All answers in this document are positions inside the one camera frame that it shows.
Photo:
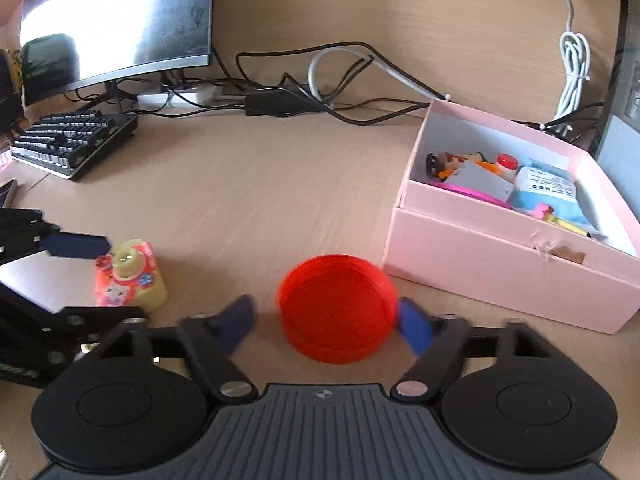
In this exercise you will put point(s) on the white power strip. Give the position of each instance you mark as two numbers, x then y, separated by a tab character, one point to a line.
195	94

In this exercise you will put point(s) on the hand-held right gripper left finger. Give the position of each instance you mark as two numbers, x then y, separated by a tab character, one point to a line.
235	322

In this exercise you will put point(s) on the pink cardboard box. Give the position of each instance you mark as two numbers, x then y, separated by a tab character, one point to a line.
475	270

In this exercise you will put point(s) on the black computer monitor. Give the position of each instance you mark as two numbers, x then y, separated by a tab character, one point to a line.
125	10

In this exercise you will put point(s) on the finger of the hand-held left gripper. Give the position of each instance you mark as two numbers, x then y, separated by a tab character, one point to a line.
90	316
75	246

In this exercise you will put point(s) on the pink and yellow toy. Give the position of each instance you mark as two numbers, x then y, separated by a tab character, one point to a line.
547	212

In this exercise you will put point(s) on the wooden desktop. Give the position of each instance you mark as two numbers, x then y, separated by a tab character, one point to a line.
250	200

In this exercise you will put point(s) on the computer case with glass side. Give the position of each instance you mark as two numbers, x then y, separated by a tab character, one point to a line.
625	85

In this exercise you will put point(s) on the grey small box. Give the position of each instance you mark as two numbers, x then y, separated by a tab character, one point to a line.
480	180

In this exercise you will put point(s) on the black keyboard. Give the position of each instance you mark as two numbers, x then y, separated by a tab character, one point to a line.
70	141

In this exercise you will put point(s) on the black power adapter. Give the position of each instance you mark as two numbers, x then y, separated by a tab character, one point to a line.
280	102

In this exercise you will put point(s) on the blue and white packet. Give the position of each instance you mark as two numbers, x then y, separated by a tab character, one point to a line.
545	190

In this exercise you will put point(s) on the small bottle with red cap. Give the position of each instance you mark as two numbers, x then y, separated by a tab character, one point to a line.
508	165

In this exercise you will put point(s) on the dark-haired doll figure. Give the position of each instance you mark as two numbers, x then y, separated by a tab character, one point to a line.
450	162

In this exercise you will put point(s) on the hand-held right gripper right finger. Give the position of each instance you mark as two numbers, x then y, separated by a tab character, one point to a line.
415	327

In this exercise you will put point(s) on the magenta plastic lid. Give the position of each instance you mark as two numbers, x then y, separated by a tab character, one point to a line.
462	191

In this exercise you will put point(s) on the red round lid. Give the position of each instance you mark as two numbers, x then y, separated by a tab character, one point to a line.
335	310

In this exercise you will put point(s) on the small yellow bottle pink label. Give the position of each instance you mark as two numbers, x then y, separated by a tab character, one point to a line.
145	285

